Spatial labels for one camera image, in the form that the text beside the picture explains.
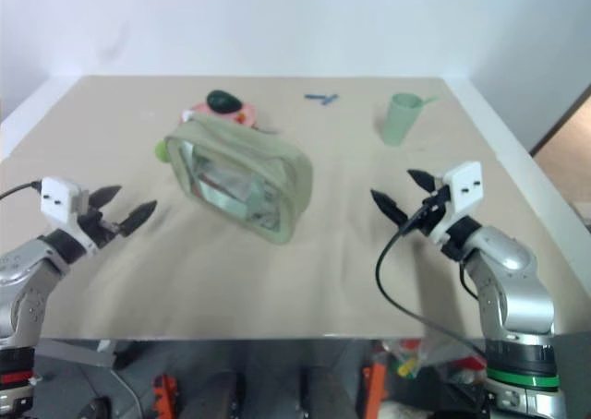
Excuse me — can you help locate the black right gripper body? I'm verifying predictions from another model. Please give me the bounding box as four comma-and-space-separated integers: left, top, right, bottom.
401, 185, 452, 238

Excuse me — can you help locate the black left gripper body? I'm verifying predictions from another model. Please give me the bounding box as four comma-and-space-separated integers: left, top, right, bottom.
76, 206, 123, 250

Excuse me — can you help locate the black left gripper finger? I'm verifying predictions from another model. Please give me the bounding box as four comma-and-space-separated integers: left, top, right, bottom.
88, 186, 124, 209
118, 199, 159, 236

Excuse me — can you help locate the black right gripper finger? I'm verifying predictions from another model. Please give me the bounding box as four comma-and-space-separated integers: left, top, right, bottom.
406, 168, 439, 194
369, 188, 411, 230

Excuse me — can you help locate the green clear zipper pouch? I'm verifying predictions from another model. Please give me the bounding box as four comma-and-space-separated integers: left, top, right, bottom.
163, 114, 315, 247

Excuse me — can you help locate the pale green plastic cup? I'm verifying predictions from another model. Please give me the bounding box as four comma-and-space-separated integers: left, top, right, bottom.
379, 92, 424, 148

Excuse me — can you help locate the beige table cloth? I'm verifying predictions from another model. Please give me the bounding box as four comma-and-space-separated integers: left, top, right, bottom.
0, 74, 577, 342

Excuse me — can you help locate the blue plastic piece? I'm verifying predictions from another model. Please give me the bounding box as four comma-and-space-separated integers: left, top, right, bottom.
304, 92, 340, 108

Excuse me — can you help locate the clear plastic bag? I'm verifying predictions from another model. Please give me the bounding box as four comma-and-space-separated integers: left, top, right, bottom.
381, 338, 487, 386

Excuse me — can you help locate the dark green egg-shaped toy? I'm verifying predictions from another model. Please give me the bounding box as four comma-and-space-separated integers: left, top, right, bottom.
206, 89, 243, 115

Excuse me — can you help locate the brown wooden board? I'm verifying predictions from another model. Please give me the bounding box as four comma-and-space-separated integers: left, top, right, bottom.
529, 83, 591, 229

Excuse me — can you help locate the pink toy plate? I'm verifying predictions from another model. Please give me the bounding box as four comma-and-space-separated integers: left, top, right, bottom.
181, 101, 260, 127

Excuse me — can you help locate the orange plastic clamp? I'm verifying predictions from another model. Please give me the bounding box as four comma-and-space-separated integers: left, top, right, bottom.
151, 373, 182, 419
361, 360, 388, 414

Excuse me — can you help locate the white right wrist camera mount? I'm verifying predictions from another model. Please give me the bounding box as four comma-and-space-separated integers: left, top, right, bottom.
426, 160, 484, 250

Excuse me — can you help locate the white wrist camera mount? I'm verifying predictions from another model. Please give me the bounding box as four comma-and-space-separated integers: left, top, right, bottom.
39, 176, 101, 255
426, 160, 484, 250

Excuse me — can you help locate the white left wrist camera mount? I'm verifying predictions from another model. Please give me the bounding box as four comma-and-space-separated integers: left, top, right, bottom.
39, 176, 101, 255

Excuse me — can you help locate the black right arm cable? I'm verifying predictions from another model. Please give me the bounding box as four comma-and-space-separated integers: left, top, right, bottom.
375, 227, 490, 361

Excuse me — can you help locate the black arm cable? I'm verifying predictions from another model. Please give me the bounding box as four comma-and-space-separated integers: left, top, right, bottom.
0, 181, 43, 201
375, 227, 490, 361

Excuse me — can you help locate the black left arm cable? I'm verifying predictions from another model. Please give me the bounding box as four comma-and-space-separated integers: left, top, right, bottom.
0, 181, 43, 201

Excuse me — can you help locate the grey metal bracket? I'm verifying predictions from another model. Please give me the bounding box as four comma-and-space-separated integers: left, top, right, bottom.
35, 338, 117, 370

